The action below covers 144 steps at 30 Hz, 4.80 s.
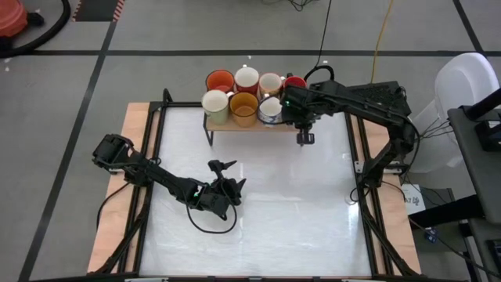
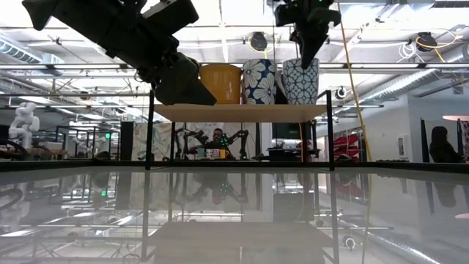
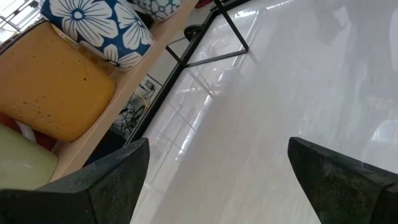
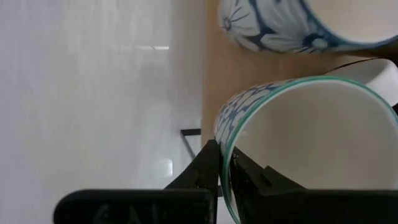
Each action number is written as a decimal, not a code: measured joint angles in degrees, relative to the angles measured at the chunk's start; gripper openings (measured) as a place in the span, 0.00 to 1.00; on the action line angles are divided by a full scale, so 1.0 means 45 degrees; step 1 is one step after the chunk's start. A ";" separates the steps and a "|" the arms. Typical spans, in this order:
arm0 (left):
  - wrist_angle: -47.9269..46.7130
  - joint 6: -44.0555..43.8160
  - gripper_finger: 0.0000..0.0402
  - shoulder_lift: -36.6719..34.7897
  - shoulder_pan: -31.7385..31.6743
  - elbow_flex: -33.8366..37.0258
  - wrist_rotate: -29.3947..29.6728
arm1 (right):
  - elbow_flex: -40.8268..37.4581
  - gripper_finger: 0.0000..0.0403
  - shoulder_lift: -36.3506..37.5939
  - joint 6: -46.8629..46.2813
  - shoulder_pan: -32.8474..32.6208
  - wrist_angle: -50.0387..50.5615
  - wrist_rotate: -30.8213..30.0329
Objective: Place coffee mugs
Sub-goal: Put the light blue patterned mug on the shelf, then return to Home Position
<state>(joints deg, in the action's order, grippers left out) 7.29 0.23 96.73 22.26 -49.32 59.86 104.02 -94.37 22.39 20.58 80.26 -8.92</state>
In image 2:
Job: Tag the white wall box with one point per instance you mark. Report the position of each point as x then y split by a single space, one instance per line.
402 146

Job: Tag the wooden shelf black frame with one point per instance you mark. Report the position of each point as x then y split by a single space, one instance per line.
238 113

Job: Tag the yellow speckled mug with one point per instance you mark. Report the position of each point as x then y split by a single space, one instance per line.
221 84

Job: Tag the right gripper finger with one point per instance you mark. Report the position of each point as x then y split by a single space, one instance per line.
309 49

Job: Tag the black background robot arm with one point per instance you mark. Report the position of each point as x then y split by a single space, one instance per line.
240 137

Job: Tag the teal patterned white mug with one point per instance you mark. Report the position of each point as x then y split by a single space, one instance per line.
302 86

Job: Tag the red object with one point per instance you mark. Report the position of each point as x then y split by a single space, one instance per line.
348 148

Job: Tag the small round black fixture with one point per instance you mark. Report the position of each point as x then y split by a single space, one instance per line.
340 92

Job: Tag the black table edge rail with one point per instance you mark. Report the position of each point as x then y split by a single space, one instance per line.
403 165

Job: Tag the black cabinet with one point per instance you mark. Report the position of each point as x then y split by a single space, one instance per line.
127 141

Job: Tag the blue white flower mug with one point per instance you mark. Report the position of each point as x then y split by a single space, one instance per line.
260 82

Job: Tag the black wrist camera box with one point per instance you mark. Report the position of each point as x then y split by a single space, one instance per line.
172 14

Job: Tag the silver ceiling duct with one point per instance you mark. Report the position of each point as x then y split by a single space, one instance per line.
22 53
421 78

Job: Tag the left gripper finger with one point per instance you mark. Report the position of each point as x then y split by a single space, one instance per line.
183 67
187 93

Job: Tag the black mug red interior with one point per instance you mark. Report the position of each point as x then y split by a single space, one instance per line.
280 96

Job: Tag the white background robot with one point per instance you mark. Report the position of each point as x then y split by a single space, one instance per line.
25 124

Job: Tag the black monitor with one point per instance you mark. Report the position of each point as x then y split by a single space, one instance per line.
287 131

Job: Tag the person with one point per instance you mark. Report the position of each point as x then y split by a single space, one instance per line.
218 139
441 148

